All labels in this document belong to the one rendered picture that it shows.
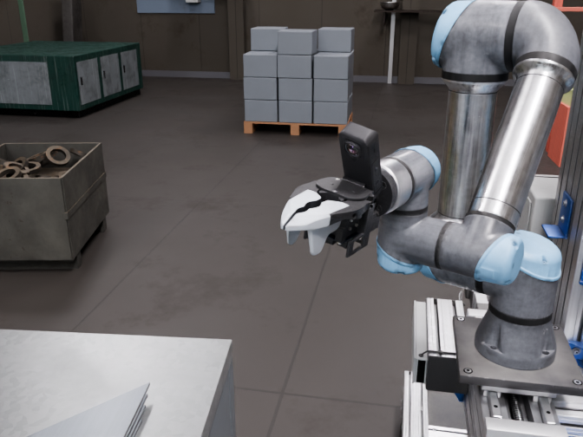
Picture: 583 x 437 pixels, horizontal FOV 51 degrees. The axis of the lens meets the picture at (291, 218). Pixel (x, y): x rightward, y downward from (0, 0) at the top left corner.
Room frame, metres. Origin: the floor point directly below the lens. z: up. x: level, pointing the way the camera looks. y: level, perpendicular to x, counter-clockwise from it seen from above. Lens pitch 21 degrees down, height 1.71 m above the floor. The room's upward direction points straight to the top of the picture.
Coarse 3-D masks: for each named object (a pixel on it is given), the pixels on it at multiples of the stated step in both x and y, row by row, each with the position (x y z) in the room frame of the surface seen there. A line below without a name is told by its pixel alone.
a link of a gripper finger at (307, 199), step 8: (304, 192) 0.72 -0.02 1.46; (312, 192) 0.72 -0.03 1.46; (288, 200) 0.70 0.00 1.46; (296, 200) 0.69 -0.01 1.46; (304, 200) 0.69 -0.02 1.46; (312, 200) 0.70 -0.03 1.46; (320, 200) 0.71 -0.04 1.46; (288, 208) 0.67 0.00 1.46; (296, 208) 0.67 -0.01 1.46; (304, 208) 0.68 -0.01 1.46; (288, 216) 0.65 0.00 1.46; (280, 224) 0.65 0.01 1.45; (288, 232) 0.68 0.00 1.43; (296, 232) 0.70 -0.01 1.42; (288, 240) 0.68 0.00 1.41; (296, 240) 0.70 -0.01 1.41
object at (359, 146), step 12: (348, 132) 0.73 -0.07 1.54; (360, 132) 0.72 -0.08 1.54; (372, 132) 0.72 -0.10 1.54; (348, 144) 0.73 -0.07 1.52; (360, 144) 0.71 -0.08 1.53; (372, 144) 0.72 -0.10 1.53; (348, 156) 0.74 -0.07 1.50; (360, 156) 0.72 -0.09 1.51; (372, 156) 0.72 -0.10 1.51; (348, 168) 0.76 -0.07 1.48; (360, 168) 0.74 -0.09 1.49; (372, 168) 0.73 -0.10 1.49; (360, 180) 0.75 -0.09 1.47; (372, 180) 0.74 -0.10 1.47
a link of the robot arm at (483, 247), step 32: (544, 32) 0.99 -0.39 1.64; (544, 64) 0.95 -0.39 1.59; (576, 64) 0.96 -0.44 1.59; (512, 96) 0.96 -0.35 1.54; (544, 96) 0.93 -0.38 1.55; (512, 128) 0.90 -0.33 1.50; (544, 128) 0.90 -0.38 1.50; (512, 160) 0.87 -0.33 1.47; (480, 192) 0.85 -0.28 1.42; (512, 192) 0.84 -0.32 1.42; (448, 224) 0.84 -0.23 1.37; (480, 224) 0.81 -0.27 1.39; (512, 224) 0.82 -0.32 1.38; (448, 256) 0.81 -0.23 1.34; (480, 256) 0.78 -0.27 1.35; (512, 256) 0.77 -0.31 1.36
